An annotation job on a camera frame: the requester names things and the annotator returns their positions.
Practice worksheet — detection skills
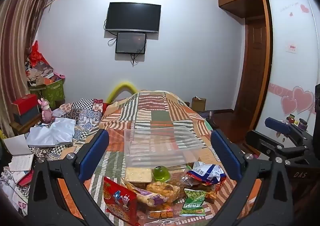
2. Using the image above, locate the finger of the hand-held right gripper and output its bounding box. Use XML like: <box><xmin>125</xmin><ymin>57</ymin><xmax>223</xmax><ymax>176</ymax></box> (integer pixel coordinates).
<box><xmin>265</xmin><ymin>117</ymin><xmax>313</xmax><ymax>147</ymax></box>
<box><xmin>246</xmin><ymin>130</ymin><xmax>313</xmax><ymax>166</ymax></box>

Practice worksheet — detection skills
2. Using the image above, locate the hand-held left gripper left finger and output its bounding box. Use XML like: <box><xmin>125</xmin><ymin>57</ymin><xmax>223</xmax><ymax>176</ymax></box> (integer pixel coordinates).
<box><xmin>27</xmin><ymin>129</ymin><xmax>115</xmax><ymax>226</ymax></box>

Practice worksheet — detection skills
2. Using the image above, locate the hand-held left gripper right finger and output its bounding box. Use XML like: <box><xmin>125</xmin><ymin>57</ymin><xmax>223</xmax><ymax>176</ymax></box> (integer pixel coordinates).
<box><xmin>206</xmin><ymin>129</ymin><xmax>293</xmax><ymax>226</ymax></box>

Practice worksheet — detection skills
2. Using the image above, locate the beige cracker packet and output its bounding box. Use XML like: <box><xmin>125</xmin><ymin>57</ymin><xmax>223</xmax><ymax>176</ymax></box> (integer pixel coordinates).
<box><xmin>124</xmin><ymin>167</ymin><xmax>153</xmax><ymax>183</ymax></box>

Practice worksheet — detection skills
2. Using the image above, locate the green pea packet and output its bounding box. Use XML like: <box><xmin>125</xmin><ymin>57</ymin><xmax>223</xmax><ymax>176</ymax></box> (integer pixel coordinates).
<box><xmin>179</xmin><ymin>188</ymin><xmax>207</xmax><ymax>217</ymax></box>

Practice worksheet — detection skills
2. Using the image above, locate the clear plastic container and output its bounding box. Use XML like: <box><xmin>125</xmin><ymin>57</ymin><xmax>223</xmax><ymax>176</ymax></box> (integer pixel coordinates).
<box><xmin>124</xmin><ymin>126</ymin><xmax>203</xmax><ymax>169</ymax></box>

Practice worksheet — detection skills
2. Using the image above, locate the purple label bun packet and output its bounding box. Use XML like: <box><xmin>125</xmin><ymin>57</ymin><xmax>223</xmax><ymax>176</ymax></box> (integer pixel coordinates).
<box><xmin>124</xmin><ymin>180</ymin><xmax>170</xmax><ymax>208</ymax></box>

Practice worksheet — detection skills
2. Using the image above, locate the orange noodle ball packet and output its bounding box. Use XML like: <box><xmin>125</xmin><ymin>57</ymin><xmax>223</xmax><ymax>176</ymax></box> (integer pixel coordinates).
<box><xmin>147</xmin><ymin>202</ymin><xmax>176</xmax><ymax>221</ymax></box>

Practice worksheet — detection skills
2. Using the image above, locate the blue and white snack packet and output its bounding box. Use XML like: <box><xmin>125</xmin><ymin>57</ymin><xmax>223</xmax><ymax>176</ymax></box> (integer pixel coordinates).
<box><xmin>186</xmin><ymin>161</ymin><xmax>227</xmax><ymax>187</ymax></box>

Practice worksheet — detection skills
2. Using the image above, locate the checkered patchwork blanket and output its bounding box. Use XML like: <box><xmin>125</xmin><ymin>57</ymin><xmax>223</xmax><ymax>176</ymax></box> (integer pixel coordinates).
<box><xmin>30</xmin><ymin>98</ymin><xmax>106</xmax><ymax>161</ymax></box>

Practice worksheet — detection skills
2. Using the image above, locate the brown snack packet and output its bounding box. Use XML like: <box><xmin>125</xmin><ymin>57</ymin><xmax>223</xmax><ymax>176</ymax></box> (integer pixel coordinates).
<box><xmin>180</xmin><ymin>171</ymin><xmax>201</xmax><ymax>188</ymax></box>

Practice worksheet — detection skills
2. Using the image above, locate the white cloth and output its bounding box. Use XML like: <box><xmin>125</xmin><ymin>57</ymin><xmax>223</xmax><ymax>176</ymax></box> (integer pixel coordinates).
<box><xmin>26</xmin><ymin>118</ymin><xmax>77</xmax><ymax>147</ymax></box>

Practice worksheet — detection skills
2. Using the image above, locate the white heart wardrobe door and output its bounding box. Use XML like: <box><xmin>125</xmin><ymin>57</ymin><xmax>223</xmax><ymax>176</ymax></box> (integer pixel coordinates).
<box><xmin>254</xmin><ymin>0</ymin><xmax>320</xmax><ymax>149</ymax></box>

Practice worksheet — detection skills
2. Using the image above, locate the brown wooden door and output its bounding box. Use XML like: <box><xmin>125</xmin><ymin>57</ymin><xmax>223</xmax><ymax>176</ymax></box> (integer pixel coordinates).
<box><xmin>233</xmin><ymin>15</ymin><xmax>267</xmax><ymax>126</ymax></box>

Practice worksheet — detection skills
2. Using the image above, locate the small cardboard box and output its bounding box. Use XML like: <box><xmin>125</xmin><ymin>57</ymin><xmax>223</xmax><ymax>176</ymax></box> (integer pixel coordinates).
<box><xmin>191</xmin><ymin>96</ymin><xmax>207</xmax><ymax>112</ymax></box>

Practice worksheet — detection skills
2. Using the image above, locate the pink bunny toy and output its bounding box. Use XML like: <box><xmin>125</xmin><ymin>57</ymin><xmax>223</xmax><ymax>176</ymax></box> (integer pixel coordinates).
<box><xmin>37</xmin><ymin>97</ymin><xmax>56</xmax><ymax>124</ymax></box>

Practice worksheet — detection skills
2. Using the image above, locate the green jelly cup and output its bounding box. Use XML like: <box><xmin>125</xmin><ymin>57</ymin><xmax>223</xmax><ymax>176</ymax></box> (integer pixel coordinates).
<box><xmin>151</xmin><ymin>166</ymin><xmax>172</xmax><ymax>182</ymax></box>

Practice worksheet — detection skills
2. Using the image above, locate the puffed rice snack packet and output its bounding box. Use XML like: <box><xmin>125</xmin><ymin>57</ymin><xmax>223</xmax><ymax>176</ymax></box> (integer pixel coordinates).
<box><xmin>146</xmin><ymin>181</ymin><xmax>185</xmax><ymax>203</ymax></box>

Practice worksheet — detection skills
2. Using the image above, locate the yellow foam tube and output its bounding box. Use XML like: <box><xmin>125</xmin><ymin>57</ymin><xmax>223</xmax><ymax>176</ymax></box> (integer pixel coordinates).
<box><xmin>106</xmin><ymin>81</ymin><xmax>138</xmax><ymax>103</ymax></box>

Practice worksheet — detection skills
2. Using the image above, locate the open white notebook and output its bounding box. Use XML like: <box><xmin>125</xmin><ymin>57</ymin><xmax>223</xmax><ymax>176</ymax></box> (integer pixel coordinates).
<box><xmin>2</xmin><ymin>134</ymin><xmax>35</xmax><ymax>172</ymax></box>

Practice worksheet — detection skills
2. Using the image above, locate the green patterned box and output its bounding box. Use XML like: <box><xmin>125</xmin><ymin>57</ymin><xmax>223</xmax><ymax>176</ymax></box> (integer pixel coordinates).
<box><xmin>29</xmin><ymin>78</ymin><xmax>66</xmax><ymax>109</ymax></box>

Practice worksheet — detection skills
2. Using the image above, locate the grey box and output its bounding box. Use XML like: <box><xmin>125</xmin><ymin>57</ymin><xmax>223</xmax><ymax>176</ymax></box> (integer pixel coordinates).
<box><xmin>12</xmin><ymin>112</ymin><xmax>42</xmax><ymax>127</ymax></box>

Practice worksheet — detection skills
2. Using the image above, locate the striped patchwork quilt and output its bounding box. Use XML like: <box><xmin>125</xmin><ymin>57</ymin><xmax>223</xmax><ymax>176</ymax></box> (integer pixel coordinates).
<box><xmin>54</xmin><ymin>90</ymin><xmax>263</xmax><ymax>226</ymax></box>

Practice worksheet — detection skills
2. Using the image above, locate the red box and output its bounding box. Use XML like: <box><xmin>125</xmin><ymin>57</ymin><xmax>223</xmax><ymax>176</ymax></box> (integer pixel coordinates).
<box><xmin>11</xmin><ymin>94</ymin><xmax>41</xmax><ymax>117</ymax></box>

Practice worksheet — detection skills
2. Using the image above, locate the pile of paper clutter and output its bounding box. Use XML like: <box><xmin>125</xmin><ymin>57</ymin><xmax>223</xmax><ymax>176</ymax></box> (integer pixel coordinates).
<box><xmin>24</xmin><ymin>56</ymin><xmax>63</xmax><ymax>87</ymax></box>

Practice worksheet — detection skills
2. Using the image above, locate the red plastic bag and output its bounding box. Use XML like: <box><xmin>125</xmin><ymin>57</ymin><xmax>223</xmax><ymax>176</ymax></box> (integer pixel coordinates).
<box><xmin>29</xmin><ymin>40</ymin><xmax>50</xmax><ymax>67</ymax></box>

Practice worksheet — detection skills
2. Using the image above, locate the small black monitor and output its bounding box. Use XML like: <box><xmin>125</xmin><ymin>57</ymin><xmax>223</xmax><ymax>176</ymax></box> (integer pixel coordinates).
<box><xmin>115</xmin><ymin>32</ymin><xmax>147</xmax><ymax>54</ymax></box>

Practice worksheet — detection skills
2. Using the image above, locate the brown striped curtain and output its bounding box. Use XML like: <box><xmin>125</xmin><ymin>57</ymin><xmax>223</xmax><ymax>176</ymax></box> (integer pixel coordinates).
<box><xmin>0</xmin><ymin>0</ymin><xmax>56</xmax><ymax>139</ymax></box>

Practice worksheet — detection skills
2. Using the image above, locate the black wall television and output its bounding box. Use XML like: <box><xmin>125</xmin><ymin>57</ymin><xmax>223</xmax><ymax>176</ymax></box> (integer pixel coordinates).
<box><xmin>105</xmin><ymin>2</ymin><xmax>162</xmax><ymax>34</ymax></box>

